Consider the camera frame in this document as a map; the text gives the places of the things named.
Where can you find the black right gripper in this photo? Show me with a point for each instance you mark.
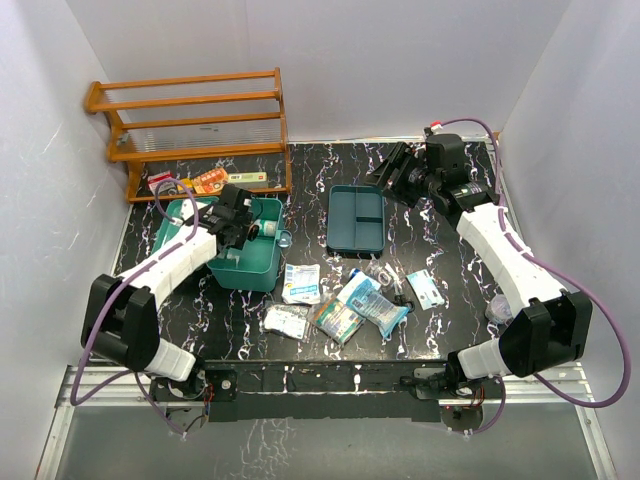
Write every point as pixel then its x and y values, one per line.
pixel 383 175

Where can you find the clear plastic measuring cup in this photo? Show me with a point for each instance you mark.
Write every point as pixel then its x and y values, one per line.
pixel 498 310

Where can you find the green blue bandage packet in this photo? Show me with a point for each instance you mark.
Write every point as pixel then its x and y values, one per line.
pixel 335 319

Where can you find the dark blue divided tray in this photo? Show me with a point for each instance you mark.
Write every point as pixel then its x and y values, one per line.
pixel 356 220

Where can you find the white bottle green label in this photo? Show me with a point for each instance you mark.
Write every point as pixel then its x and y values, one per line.
pixel 266 228

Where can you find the teal medicine kit box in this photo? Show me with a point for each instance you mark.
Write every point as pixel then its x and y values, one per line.
pixel 245 245

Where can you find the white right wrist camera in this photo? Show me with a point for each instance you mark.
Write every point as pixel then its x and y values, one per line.
pixel 433 129

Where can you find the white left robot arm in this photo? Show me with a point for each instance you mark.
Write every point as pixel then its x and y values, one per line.
pixel 121 320

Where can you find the white gauze packet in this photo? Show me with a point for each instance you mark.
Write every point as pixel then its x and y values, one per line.
pixel 287 320

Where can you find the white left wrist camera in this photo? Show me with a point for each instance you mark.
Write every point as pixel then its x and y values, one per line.
pixel 181 210

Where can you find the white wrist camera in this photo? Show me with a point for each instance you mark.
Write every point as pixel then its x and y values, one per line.
pixel 433 129
pixel 181 210

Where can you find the blue white card packet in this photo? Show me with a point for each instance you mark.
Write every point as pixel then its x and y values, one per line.
pixel 425 289

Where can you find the yellow grey small box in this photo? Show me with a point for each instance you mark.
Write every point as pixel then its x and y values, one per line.
pixel 186 185

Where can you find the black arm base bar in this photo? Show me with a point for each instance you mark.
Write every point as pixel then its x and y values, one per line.
pixel 230 391

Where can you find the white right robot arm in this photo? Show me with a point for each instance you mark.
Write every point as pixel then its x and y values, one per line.
pixel 550 324

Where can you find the cream medicine box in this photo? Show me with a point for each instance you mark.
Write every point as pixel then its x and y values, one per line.
pixel 249 180

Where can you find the red white medicine box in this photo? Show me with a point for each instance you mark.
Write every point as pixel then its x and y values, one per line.
pixel 161 183

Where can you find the wooden shelf rack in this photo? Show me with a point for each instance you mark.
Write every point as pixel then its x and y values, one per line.
pixel 192 119

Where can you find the brown glass medicine bottle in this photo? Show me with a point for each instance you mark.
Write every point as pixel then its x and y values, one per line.
pixel 253 232

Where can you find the orange spiral notebook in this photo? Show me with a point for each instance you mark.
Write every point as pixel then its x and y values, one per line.
pixel 211 182

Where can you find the white blue sachet pack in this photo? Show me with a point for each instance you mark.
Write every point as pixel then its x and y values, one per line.
pixel 301 284

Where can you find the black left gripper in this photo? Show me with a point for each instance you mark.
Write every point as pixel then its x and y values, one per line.
pixel 245 223

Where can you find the blue cap small bottle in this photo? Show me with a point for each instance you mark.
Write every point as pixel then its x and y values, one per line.
pixel 348 275

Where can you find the light blue ice pack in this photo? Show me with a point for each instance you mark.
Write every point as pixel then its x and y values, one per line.
pixel 362 295

